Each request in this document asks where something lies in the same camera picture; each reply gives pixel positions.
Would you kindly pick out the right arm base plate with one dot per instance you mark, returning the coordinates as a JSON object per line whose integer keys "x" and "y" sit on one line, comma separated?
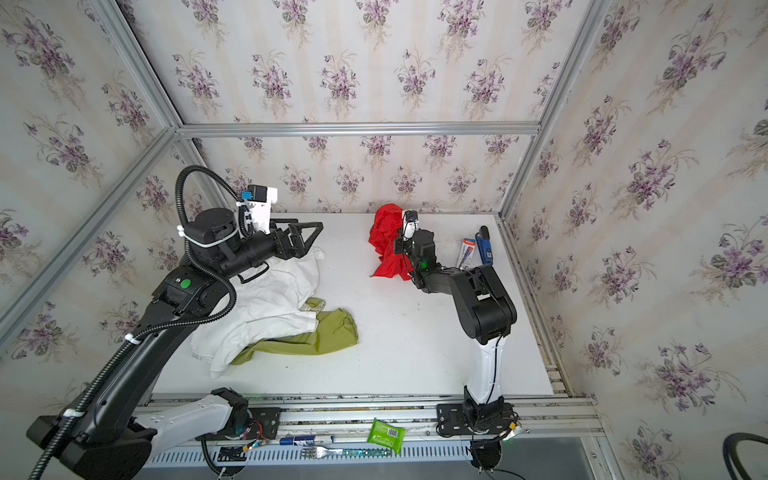
{"x": 456, "y": 419}

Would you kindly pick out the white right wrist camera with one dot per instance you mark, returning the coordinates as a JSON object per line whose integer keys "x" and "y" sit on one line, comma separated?
{"x": 410, "y": 224}

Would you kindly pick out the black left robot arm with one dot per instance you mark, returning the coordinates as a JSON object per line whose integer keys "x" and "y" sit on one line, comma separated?
{"x": 98, "y": 435}

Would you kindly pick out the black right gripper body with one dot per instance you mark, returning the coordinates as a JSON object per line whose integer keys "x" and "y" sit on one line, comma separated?
{"x": 413, "y": 243}

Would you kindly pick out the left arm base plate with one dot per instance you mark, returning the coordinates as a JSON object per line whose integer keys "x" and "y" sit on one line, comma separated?
{"x": 253, "y": 424}

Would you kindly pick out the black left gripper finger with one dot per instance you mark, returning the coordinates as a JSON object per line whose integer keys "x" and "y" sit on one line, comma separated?
{"x": 296, "y": 224}
{"x": 302, "y": 244}

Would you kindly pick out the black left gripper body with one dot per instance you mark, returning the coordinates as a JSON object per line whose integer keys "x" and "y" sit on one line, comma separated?
{"x": 282, "y": 239}

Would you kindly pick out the green wipes packet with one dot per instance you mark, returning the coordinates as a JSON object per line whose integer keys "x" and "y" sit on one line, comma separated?
{"x": 387, "y": 436}

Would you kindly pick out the white slotted cable duct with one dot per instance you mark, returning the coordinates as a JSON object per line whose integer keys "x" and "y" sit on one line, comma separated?
{"x": 353, "y": 453}

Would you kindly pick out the green cloth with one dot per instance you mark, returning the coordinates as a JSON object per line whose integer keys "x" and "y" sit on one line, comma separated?
{"x": 336, "y": 330}

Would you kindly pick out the white red pen package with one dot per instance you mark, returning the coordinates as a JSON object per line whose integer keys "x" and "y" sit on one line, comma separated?
{"x": 467, "y": 249}

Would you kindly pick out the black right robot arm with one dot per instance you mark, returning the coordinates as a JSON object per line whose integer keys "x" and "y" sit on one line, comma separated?
{"x": 484, "y": 309}

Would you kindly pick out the red cloth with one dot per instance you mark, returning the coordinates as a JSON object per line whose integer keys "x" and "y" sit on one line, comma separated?
{"x": 384, "y": 231}

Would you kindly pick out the white cloth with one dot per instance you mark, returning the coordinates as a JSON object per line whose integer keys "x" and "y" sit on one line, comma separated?
{"x": 267, "y": 308}

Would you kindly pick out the blue black stapler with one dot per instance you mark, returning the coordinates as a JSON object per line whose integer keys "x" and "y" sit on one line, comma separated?
{"x": 483, "y": 245}

